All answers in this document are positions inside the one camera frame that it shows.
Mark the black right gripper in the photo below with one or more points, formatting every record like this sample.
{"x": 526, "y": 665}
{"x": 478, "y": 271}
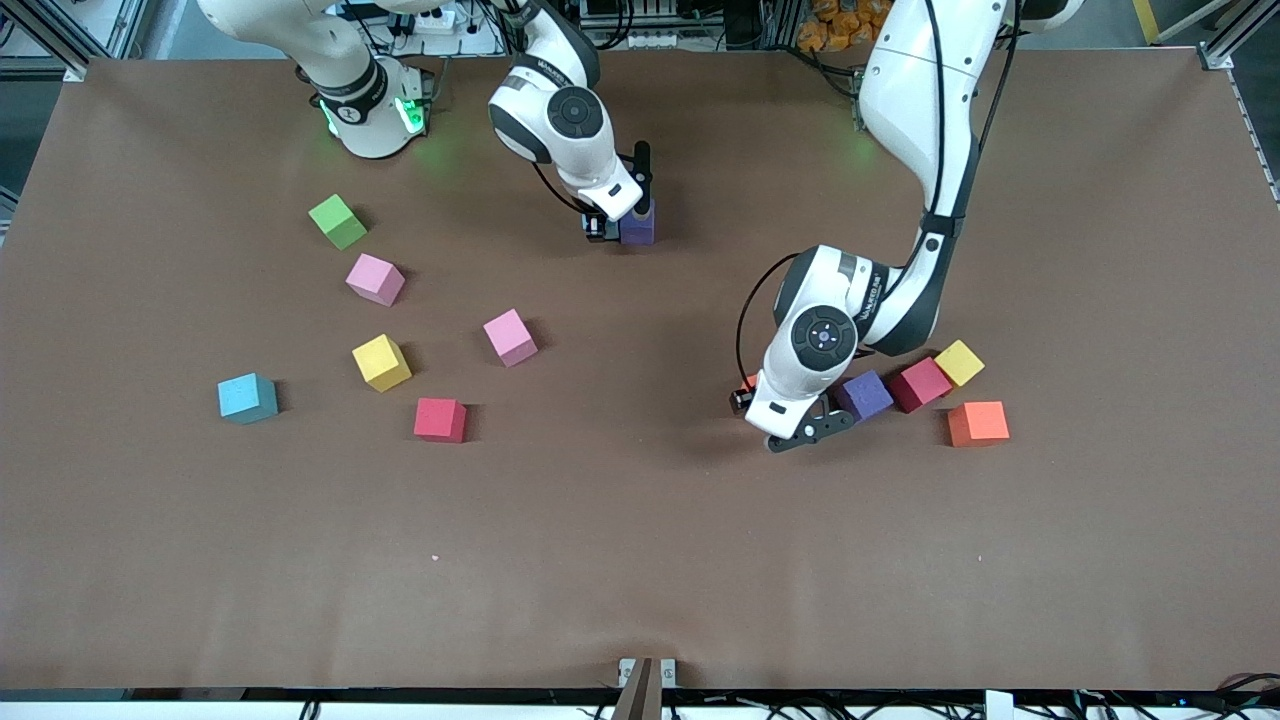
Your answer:
{"x": 598, "y": 227}

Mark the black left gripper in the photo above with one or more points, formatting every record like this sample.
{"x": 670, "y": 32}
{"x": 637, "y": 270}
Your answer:
{"x": 741, "y": 401}

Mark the purple foam cube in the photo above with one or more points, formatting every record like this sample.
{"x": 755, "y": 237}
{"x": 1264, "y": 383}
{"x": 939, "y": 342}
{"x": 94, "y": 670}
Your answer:
{"x": 868, "y": 396}
{"x": 638, "y": 226}

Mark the pink foam cube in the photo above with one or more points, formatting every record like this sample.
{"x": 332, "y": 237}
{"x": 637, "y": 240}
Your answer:
{"x": 510, "y": 337}
{"x": 375, "y": 279}

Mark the red foam cube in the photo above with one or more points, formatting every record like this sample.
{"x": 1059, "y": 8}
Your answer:
{"x": 440, "y": 419}
{"x": 919, "y": 384}

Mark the yellow foam cube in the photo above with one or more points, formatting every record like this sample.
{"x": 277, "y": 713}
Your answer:
{"x": 959, "y": 363}
{"x": 381, "y": 362}

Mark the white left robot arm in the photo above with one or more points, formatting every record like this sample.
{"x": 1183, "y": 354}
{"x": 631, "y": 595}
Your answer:
{"x": 920, "y": 100}

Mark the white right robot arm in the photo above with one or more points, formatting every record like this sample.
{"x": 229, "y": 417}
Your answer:
{"x": 330, "y": 40}

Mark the paper table cover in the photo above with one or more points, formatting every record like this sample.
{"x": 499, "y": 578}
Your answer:
{"x": 640, "y": 520}

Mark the electronics rack unit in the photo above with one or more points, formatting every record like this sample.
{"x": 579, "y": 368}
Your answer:
{"x": 640, "y": 30}

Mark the green foam cube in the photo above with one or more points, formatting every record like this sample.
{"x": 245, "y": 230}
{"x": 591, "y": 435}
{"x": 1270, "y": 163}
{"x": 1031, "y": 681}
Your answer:
{"x": 338, "y": 222}

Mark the white power strip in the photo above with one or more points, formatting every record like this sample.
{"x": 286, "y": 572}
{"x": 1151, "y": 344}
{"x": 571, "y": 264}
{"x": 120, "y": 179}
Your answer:
{"x": 430, "y": 20}

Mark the bag of orange items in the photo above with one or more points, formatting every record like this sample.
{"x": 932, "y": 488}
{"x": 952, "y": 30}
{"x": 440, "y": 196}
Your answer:
{"x": 835, "y": 28}

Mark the light blue foam cube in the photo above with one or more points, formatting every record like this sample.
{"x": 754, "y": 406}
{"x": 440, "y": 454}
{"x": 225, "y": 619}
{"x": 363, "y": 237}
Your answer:
{"x": 247, "y": 398}

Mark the small white box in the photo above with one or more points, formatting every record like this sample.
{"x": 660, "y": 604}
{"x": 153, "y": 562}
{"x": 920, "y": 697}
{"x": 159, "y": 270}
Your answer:
{"x": 998, "y": 706}

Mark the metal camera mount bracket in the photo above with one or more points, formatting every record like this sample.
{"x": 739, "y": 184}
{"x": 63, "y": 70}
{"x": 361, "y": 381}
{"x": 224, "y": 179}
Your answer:
{"x": 645, "y": 690}

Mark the aluminium frame profile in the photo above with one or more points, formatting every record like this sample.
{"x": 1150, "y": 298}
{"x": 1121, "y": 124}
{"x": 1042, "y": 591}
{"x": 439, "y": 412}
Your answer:
{"x": 45, "y": 38}
{"x": 1235, "y": 35}

